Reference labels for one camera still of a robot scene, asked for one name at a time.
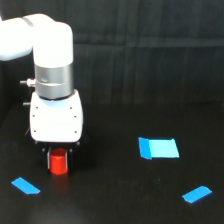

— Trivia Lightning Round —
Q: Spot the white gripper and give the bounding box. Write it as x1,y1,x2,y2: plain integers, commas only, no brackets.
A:
25,90,84,173

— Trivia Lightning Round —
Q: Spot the red hexagonal block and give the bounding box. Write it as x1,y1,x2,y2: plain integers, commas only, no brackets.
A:
50,148,68,175

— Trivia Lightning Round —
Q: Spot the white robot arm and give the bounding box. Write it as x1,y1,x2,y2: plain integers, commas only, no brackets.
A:
0,14,83,175

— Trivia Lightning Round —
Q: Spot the blue tape strip near left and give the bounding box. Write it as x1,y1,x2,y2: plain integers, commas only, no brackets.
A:
11,177,40,195

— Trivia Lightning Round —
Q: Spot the blue tape strip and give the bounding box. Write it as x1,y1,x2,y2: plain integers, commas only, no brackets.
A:
11,177,40,195
182,186,212,203

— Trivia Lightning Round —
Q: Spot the large blue tape patch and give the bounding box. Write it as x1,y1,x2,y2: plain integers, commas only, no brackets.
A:
138,137,179,160

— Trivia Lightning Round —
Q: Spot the blue tape strip near right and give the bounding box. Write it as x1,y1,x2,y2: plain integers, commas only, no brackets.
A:
182,186,212,203

